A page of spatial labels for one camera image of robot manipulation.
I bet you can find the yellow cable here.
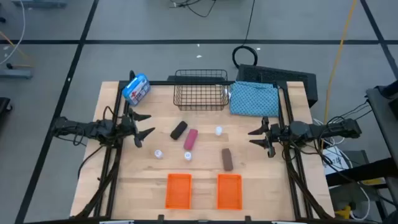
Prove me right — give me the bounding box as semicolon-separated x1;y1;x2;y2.
322;0;358;125

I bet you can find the blue first aid kit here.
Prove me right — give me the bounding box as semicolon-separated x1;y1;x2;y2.
121;73;151;106

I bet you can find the black grey-topped desk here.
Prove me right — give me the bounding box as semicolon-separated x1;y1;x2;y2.
366;80;398;162

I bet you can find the black cable bundle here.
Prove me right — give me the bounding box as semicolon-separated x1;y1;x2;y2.
167;0;218;19

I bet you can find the blue patterned cloth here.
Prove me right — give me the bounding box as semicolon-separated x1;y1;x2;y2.
229;80;280;118

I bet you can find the yellow power plug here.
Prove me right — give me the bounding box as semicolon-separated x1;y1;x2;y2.
334;205;357;219

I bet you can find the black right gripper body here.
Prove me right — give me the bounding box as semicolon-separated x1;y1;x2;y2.
262;116;282;159

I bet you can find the brown bandage roll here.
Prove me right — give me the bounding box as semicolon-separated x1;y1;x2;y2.
221;147;234;172

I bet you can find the black shelf beam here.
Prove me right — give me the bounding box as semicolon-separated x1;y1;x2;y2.
325;157;398;187

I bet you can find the pink bandage roll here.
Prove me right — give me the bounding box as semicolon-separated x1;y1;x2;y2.
183;128;199;151

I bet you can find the black chair base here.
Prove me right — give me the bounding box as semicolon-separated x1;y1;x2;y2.
0;96;13;114

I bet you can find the black perforated computer case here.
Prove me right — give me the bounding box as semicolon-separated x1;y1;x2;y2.
236;63;318;108

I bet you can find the grey floor stand base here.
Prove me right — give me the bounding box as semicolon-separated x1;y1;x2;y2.
11;0;68;9
0;68;34;80

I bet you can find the orange plastic tray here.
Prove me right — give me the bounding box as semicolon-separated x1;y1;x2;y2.
216;173;243;211
164;173;193;210

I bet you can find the white printed paper box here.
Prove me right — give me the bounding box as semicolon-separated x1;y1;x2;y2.
322;146;354;175

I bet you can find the white floor cable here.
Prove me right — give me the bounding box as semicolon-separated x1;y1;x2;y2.
0;0;27;66

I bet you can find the black arm base cable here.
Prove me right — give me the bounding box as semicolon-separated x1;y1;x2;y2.
77;144;106;180

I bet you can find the orange floor cable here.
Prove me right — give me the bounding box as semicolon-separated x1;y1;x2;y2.
0;30;35;69

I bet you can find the black coiled floor cable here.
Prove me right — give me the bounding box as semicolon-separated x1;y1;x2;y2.
231;0;259;70

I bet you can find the white power cable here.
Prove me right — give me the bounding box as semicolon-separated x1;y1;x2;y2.
349;182;373;220

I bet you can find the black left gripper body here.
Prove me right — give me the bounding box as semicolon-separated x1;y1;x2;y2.
119;107;144;149

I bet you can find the black wire basket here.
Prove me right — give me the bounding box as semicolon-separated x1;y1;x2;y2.
173;68;230;112

